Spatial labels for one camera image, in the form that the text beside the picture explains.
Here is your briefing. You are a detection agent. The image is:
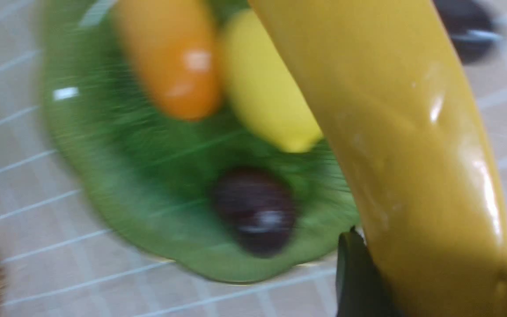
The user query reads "yellow banana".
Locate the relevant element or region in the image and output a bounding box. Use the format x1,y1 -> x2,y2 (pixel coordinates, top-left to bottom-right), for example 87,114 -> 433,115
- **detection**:
250,0 -> 507,317

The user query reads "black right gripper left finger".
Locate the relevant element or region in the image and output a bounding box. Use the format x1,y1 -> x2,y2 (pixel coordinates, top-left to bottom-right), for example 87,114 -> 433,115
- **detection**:
335,229 -> 402,317

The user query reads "dark purple mangosteen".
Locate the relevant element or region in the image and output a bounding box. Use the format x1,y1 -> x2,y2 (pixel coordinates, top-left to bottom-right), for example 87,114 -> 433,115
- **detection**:
210,166 -> 298,258

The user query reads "orange yellow mango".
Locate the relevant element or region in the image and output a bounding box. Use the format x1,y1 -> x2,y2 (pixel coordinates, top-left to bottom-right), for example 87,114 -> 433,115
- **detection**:
114,0 -> 222,120

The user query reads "green glass leaf plate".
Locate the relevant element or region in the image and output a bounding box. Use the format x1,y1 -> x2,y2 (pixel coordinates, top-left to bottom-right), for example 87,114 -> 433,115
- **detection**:
41,0 -> 360,284

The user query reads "dark purple eggplant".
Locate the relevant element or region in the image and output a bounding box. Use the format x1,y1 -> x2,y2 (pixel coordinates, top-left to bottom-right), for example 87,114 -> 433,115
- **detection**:
433,0 -> 504,65

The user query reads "yellow lemon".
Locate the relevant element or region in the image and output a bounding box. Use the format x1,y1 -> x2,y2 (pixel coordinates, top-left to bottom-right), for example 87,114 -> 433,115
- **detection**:
221,9 -> 323,153

